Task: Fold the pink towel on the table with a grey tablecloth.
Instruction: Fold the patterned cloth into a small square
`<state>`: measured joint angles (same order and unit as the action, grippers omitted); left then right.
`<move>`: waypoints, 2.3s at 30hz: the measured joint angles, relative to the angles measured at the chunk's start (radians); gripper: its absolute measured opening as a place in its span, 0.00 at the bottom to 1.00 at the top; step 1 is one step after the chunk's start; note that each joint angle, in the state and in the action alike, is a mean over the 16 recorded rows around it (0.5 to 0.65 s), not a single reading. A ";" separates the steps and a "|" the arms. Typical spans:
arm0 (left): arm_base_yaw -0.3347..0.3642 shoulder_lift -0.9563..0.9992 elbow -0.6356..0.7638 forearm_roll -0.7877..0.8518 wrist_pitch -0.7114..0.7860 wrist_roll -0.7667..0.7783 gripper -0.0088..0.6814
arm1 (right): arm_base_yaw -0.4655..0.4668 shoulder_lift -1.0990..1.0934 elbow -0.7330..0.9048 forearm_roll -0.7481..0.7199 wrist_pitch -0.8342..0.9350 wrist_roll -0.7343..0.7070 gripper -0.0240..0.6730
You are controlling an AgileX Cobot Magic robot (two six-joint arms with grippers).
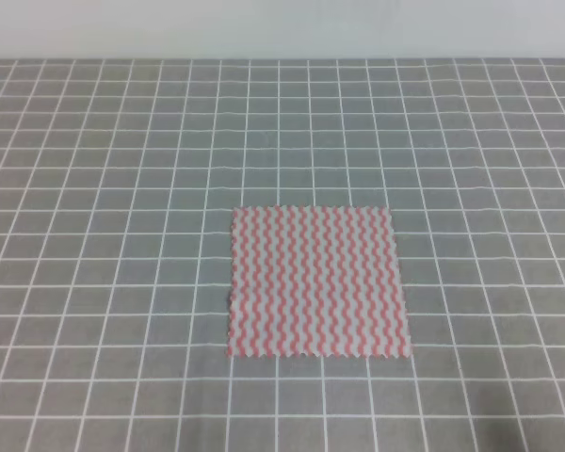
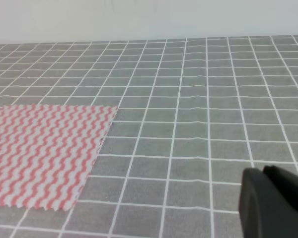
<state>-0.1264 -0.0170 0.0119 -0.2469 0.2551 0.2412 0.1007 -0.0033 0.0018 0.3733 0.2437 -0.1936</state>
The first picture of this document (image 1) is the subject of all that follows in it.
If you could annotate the pink white wavy towel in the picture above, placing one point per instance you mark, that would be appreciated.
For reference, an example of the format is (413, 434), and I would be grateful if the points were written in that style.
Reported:
(317, 281)

